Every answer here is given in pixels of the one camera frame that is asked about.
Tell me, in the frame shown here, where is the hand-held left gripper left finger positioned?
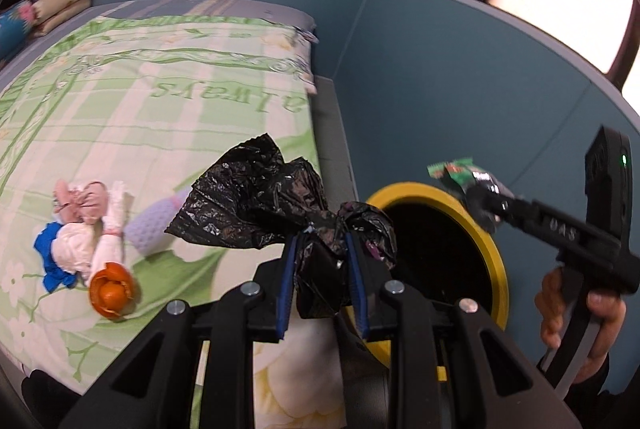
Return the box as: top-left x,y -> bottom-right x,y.
57,231 -> 304,429

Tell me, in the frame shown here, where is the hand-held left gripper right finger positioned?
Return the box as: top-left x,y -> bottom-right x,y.
344,230 -> 583,429

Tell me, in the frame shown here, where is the orange peel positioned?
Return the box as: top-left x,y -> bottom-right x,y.
89,261 -> 138,321

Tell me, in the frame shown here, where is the pale foam fruit net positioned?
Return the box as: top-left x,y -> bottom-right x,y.
124,188 -> 195,256

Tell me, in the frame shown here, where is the person's right hand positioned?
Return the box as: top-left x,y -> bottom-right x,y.
534,268 -> 628,385

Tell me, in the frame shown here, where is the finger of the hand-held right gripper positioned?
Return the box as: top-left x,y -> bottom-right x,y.
465,184 -> 531,232

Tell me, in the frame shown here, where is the blue wrapper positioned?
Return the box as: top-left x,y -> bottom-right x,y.
33,221 -> 78,294

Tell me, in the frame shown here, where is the yellow rimmed black trash bin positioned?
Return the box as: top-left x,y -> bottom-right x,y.
364,181 -> 510,382

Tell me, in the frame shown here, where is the large black plastic bag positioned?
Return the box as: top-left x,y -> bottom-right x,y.
164,133 -> 399,321

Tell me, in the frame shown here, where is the green floral blanket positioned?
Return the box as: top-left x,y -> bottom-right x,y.
0,15 -> 346,429

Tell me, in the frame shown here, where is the green snack packet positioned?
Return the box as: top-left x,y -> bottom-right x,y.
426,158 -> 501,200

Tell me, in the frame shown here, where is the blue floral folded quilt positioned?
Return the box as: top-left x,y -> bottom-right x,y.
0,0 -> 38,62

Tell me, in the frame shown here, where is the person's right forearm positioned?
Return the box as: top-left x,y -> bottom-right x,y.
560,349 -> 640,429

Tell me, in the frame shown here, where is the pink bag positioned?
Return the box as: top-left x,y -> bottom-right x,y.
52,180 -> 110,226

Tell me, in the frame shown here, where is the white twisted paper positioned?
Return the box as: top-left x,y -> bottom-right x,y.
92,181 -> 127,277

